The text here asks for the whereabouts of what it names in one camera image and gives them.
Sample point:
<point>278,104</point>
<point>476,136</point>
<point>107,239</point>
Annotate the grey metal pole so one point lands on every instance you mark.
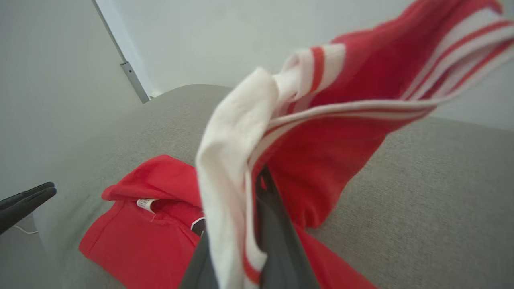
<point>130,74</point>

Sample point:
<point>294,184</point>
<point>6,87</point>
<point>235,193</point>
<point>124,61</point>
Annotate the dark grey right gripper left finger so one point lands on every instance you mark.
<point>198,269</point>

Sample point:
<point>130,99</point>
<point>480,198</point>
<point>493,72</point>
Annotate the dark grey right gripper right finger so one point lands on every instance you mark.
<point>281,249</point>

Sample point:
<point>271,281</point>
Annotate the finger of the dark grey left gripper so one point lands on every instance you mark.
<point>20,210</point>
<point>24,193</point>

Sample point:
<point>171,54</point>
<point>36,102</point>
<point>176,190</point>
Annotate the red white basketball jersey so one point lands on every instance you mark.
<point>321,160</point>

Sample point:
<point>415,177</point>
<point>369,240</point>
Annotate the grey fabric sofa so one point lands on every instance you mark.
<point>421,200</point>

